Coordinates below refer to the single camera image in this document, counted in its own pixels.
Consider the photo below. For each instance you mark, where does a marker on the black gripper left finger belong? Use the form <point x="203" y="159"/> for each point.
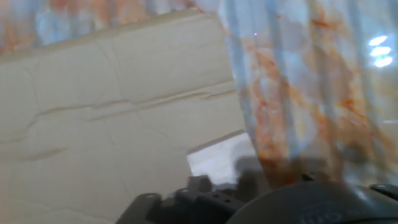
<point x="192" y="205"/>

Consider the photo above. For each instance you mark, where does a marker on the brown cardboard sheet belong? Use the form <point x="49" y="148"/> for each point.
<point x="109" y="109"/>

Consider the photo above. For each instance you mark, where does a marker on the marble patterned glossy mat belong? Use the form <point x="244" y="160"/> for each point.
<point x="311" y="93"/>

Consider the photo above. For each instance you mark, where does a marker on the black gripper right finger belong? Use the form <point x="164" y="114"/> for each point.
<point x="388" y="190"/>

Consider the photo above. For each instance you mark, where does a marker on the wooden cube block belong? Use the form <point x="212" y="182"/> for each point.
<point x="217" y="161"/>

